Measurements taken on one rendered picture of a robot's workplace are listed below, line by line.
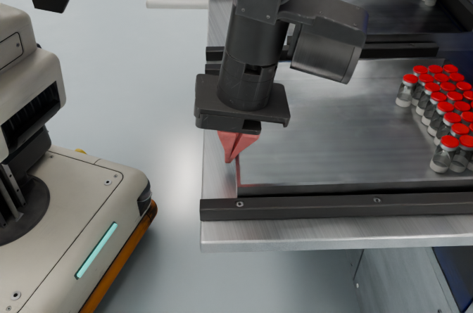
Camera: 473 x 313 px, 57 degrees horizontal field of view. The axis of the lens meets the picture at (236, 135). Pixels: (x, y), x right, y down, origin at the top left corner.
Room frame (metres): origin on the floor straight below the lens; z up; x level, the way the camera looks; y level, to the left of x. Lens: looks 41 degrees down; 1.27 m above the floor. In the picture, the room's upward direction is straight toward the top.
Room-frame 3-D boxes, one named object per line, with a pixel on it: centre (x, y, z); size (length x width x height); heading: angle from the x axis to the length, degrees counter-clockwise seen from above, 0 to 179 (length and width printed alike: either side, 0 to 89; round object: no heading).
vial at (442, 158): (0.39, -0.26, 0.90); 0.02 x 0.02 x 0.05
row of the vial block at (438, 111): (0.47, -0.27, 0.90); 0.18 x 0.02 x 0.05; 3
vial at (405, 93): (0.52, -0.25, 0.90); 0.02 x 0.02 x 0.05
